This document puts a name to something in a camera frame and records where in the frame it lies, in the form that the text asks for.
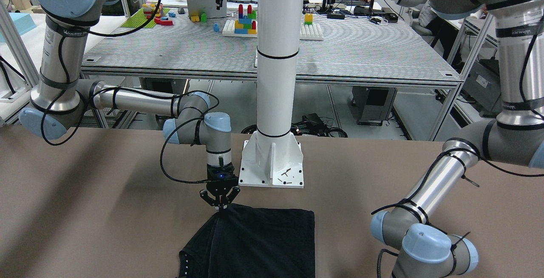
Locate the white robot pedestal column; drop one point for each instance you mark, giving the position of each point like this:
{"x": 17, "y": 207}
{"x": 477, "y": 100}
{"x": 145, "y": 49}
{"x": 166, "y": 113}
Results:
{"x": 272, "y": 157}

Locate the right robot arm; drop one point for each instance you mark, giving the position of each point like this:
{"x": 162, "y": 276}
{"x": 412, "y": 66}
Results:
{"x": 63, "y": 96}

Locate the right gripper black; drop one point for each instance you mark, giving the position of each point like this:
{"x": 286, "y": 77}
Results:
{"x": 207, "y": 196}

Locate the black printed t-shirt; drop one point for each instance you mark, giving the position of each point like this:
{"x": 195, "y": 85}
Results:
{"x": 247, "y": 242}

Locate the green lego baseplate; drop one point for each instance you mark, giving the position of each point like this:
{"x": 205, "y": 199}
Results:
{"x": 140, "y": 17}

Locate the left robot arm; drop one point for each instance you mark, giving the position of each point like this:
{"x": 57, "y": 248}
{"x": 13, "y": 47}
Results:
{"x": 515, "y": 136}

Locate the white block tray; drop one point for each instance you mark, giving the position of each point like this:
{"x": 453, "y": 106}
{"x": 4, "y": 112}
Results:
{"x": 240, "y": 28}

